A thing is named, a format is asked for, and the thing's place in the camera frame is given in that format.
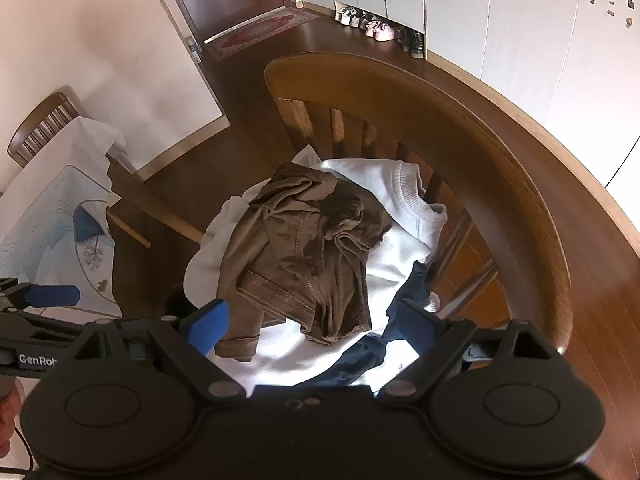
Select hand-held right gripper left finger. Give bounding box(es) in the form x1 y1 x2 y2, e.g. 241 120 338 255
75 299 248 403

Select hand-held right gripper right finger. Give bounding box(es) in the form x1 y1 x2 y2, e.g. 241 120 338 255
377 299 558 405

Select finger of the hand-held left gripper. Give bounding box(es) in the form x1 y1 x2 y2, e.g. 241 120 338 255
0 310 101 339
0 277 82 312

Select brown garment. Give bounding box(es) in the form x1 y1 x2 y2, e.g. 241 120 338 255
214 161 396 363

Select person's left hand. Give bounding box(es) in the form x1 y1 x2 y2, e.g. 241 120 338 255
0 379 25 456

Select navy garment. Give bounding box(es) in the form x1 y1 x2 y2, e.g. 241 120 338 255
305 260 443 388

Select white sweatshirt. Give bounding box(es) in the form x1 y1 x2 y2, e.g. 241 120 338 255
184 145 448 388

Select printed white blue tablecloth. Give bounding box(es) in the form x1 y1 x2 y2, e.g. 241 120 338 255
0 116 128 318

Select small wooden chair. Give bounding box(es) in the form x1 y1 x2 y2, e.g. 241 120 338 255
7 85 83 168

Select large wooden chair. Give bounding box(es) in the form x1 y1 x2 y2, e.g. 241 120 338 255
263 51 573 356

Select red patterned rug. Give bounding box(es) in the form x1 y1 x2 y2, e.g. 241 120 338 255
202 8 323 63

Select row of shoes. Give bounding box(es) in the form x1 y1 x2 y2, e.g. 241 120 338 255
334 6 426 60

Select white cabinets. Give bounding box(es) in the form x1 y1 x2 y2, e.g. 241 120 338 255
295 0 640 188

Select black cable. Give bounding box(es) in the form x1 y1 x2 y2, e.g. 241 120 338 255
0 424 41 476

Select wooden table frame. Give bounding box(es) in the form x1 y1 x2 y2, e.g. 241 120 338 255
105 154 206 248

